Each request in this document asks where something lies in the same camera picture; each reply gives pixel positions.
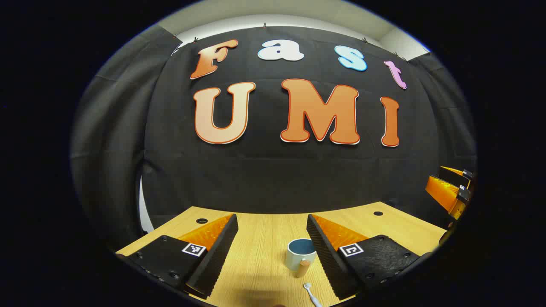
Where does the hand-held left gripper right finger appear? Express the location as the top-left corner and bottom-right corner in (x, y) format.
(306, 213), (431, 300)

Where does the black backdrop cloth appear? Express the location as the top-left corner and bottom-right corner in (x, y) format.
(70, 23), (477, 252)

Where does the white toothbrush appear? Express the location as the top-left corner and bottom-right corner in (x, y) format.
(303, 283), (324, 307)

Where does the pale blue cup wooden handle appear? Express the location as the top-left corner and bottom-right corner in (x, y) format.
(285, 238), (318, 278)

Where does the wooden desktop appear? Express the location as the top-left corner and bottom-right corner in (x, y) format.
(115, 206), (448, 307)

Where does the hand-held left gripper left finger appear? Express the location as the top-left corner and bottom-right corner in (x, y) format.
(116, 213), (239, 299)

